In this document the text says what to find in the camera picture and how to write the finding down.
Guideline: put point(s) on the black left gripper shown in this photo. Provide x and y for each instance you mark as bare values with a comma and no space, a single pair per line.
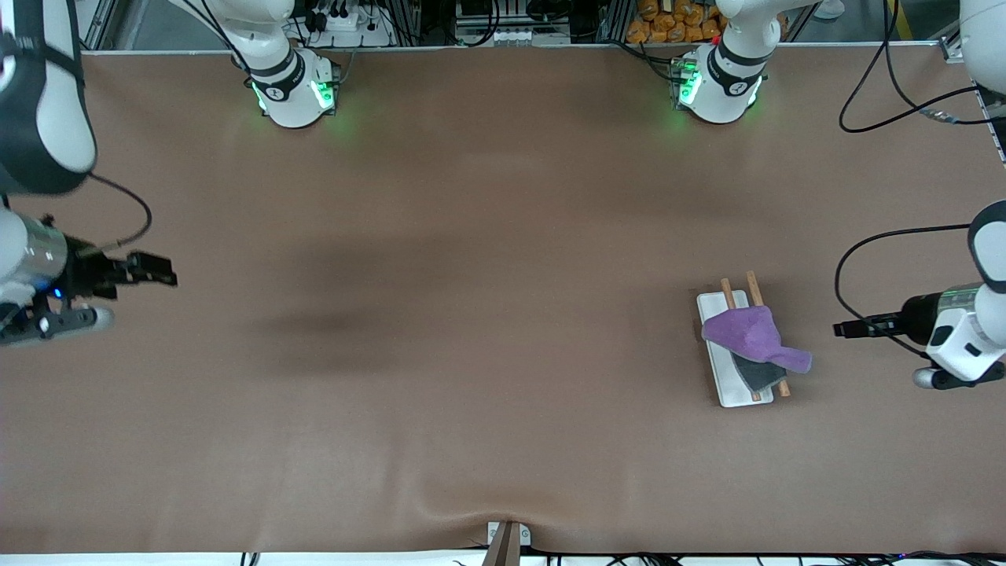
917,317

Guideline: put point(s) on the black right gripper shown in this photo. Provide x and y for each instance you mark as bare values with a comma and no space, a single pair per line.
88,271

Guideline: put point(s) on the purple and grey towel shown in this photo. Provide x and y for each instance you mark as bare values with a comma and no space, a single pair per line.
750,334

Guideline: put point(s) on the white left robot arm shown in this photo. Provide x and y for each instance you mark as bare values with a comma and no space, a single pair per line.
723,86

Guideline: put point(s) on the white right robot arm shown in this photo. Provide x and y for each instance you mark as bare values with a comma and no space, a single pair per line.
59,118

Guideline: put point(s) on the white rack base tray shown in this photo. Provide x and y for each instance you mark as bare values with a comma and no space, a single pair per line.
727,385

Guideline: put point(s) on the white power strip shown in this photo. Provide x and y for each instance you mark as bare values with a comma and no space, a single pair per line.
346,23

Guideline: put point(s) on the brown table mat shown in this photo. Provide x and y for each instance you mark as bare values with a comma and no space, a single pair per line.
503,236

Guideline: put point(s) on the orange snack bags pile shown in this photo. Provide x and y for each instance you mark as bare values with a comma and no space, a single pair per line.
668,23

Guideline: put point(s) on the brown wooden bar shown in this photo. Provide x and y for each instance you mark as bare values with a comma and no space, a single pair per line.
503,552

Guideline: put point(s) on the aluminium frame profile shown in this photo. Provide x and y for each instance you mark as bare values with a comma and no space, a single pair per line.
952,51

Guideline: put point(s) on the metal table clamp bracket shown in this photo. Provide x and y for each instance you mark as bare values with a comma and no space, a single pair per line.
493,534

